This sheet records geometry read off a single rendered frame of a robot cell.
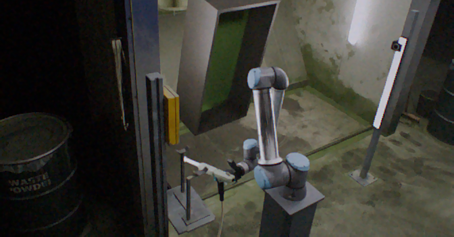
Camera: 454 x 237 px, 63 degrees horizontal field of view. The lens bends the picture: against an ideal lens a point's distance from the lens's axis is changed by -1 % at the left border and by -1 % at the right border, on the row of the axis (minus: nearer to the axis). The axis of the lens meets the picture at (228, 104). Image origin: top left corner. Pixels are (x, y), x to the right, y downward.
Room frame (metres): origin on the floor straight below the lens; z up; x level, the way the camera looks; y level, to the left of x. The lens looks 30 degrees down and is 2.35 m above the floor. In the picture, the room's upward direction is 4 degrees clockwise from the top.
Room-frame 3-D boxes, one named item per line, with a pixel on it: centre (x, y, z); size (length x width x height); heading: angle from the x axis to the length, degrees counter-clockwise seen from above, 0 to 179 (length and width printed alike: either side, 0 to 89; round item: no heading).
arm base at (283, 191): (1.83, -0.46, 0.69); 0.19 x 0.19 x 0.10
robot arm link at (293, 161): (1.83, -0.45, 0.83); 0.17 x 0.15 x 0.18; 114
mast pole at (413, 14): (2.77, -1.34, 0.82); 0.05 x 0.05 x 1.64; 35
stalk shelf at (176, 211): (1.49, 0.21, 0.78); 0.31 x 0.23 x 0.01; 35
